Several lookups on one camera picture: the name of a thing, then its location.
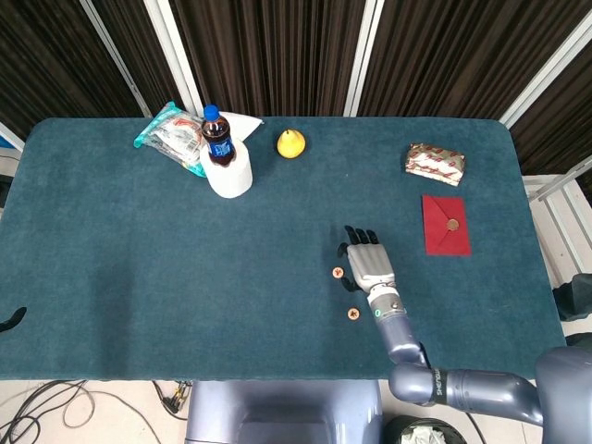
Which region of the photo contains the teal clear snack bag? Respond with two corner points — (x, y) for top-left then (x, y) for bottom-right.
(133, 101), (208, 179)

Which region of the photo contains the grey black right robot hand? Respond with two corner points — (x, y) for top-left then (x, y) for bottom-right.
(336, 225), (398, 294)

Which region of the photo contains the grey floor cable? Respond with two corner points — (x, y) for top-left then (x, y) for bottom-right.
(45, 381), (156, 444)

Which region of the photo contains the aluminium frame rack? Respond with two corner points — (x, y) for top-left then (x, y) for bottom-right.
(522, 154), (592, 302)

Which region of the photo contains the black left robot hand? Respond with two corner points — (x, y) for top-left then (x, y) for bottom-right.
(0, 306), (28, 334)

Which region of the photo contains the white frame post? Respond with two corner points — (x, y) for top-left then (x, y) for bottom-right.
(142, 0), (204, 117)
(343, 0), (384, 117)
(78, 0), (154, 117)
(499, 8), (592, 130)

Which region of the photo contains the red envelope gold seal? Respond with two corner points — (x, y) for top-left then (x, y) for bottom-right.
(421, 194), (473, 257)

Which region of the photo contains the white paper sheet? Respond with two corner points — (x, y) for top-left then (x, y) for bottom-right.
(220, 111), (265, 142)

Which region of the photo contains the yellow pear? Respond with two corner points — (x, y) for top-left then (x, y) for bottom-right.
(276, 129), (307, 160)

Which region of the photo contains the white toilet paper roll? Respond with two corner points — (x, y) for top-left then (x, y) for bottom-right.
(198, 141), (254, 200)

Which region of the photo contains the black power plug cable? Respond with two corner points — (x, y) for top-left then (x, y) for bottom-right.
(152, 379), (189, 421)

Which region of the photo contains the black floor cable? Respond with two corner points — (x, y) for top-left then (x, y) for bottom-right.
(0, 381), (93, 444)

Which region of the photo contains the cola bottle blue label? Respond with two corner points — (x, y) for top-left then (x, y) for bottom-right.
(200, 105), (237, 167)

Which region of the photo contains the white blue side panel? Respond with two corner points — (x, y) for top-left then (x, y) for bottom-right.
(0, 120), (25, 154)

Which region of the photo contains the teal blue table cloth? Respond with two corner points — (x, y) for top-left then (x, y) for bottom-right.
(0, 116), (569, 383)

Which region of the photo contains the blue grey robot torso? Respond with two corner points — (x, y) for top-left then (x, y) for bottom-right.
(184, 379), (384, 444)

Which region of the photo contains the dark brown curtain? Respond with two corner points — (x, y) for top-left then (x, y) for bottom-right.
(0, 0), (592, 177)

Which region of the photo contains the person dark trouser leg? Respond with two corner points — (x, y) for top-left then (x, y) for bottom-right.
(552, 272), (592, 348)

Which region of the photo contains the black trash bin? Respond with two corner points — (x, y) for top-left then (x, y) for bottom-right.
(383, 414), (468, 444)

